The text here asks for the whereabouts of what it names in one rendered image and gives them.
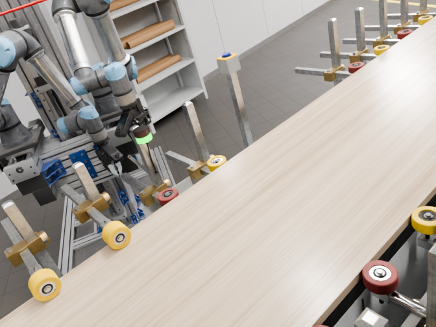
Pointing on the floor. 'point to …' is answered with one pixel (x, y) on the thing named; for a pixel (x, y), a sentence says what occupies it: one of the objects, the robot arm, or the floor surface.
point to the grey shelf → (145, 13)
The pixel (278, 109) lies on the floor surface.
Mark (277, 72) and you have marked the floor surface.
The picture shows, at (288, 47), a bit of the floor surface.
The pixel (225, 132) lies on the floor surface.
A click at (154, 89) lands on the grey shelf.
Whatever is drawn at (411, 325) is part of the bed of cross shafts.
